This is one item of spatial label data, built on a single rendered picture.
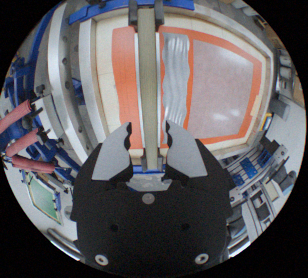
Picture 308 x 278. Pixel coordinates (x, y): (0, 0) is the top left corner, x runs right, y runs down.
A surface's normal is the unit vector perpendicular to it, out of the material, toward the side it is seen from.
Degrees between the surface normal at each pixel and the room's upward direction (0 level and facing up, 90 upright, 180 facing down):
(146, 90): 0
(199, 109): 0
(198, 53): 0
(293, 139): 90
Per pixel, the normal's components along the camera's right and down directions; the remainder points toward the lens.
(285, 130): -1.00, 0.04
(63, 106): 0.04, 0.50
